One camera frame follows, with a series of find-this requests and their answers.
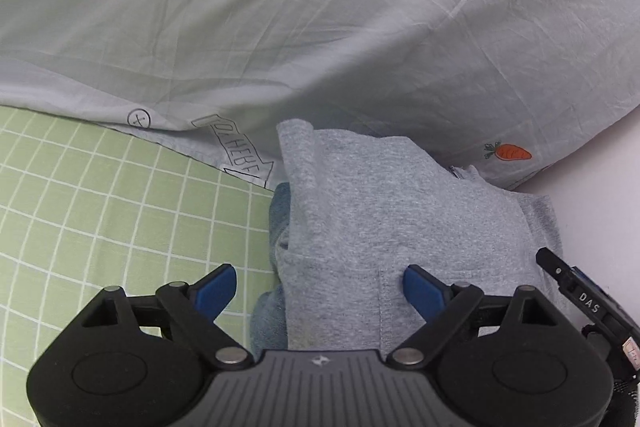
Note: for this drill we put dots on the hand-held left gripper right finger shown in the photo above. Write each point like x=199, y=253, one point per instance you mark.
x=424, y=294

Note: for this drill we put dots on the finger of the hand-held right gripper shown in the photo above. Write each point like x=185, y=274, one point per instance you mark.
x=552, y=264

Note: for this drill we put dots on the grey carrot printed sheet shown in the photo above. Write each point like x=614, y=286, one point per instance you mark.
x=300, y=17

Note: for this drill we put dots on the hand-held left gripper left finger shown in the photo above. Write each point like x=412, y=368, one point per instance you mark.
x=216, y=292

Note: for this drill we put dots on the folded blue jeans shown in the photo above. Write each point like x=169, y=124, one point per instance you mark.
x=270, y=322

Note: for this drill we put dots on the grey zip hoodie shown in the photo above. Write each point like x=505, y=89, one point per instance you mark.
x=375, y=217

